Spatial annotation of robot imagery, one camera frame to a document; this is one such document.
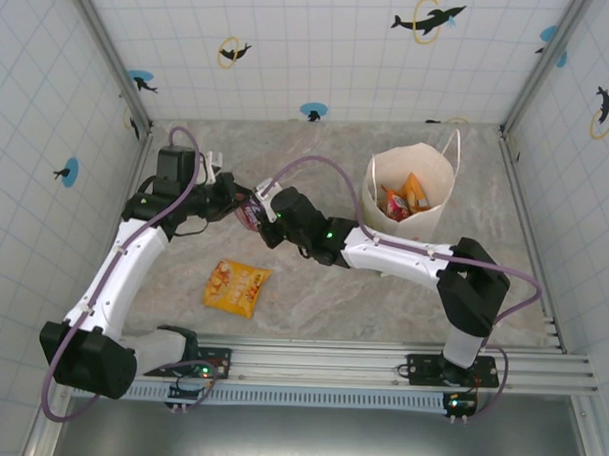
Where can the purple snack packet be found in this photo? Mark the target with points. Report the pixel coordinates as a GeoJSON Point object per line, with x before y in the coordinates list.
{"type": "Point", "coordinates": [249, 216]}

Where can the tall orange snack bag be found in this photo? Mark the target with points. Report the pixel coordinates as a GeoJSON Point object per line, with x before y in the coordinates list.
{"type": "Point", "coordinates": [416, 189]}

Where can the white printed paper bag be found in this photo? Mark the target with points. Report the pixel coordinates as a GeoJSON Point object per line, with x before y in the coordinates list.
{"type": "Point", "coordinates": [436, 167]}

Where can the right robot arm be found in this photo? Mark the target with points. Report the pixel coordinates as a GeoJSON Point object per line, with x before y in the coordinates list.
{"type": "Point", "coordinates": [398, 256]}

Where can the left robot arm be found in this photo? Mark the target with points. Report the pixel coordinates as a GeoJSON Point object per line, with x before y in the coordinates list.
{"type": "Point", "coordinates": [128, 267]}

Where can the yellow chips bag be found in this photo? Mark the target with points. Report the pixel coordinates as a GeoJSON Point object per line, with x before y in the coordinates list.
{"type": "Point", "coordinates": [235, 288]}

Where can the blue circle dolphin sticker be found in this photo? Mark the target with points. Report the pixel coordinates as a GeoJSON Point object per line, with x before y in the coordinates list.
{"type": "Point", "coordinates": [139, 76]}
{"type": "Point", "coordinates": [313, 108]}
{"type": "Point", "coordinates": [547, 32]}
{"type": "Point", "coordinates": [72, 172]}

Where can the small black connector box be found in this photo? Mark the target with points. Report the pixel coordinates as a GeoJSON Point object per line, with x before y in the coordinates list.
{"type": "Point", "coordinates": [181, 398]}
{"type": "Point", "coordinates": [458, 404]}

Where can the aluminium side rail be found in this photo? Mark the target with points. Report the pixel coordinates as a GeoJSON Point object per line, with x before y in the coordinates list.
{"type": "Point", "coordinates": [145, 150]}
{"type": "Point", "coordinates": [516, 185]}

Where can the wide aluminium base rail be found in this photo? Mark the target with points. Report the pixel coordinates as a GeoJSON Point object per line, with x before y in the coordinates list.
{"type": "Point", "coordinates": [320, 363]}

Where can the aluminium corner post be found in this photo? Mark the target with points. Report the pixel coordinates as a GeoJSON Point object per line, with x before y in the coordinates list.
{"type": "Point", "coordinates": [545, 61]}
{"type": "Point", "coordinates": [108, 46]}

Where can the aluminium frame leg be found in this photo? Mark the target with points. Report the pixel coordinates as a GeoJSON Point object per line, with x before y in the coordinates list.
{"type": "Point", "coordinates": [590, 423]}
{"type": "Point", "coordinates": [37, 439]}

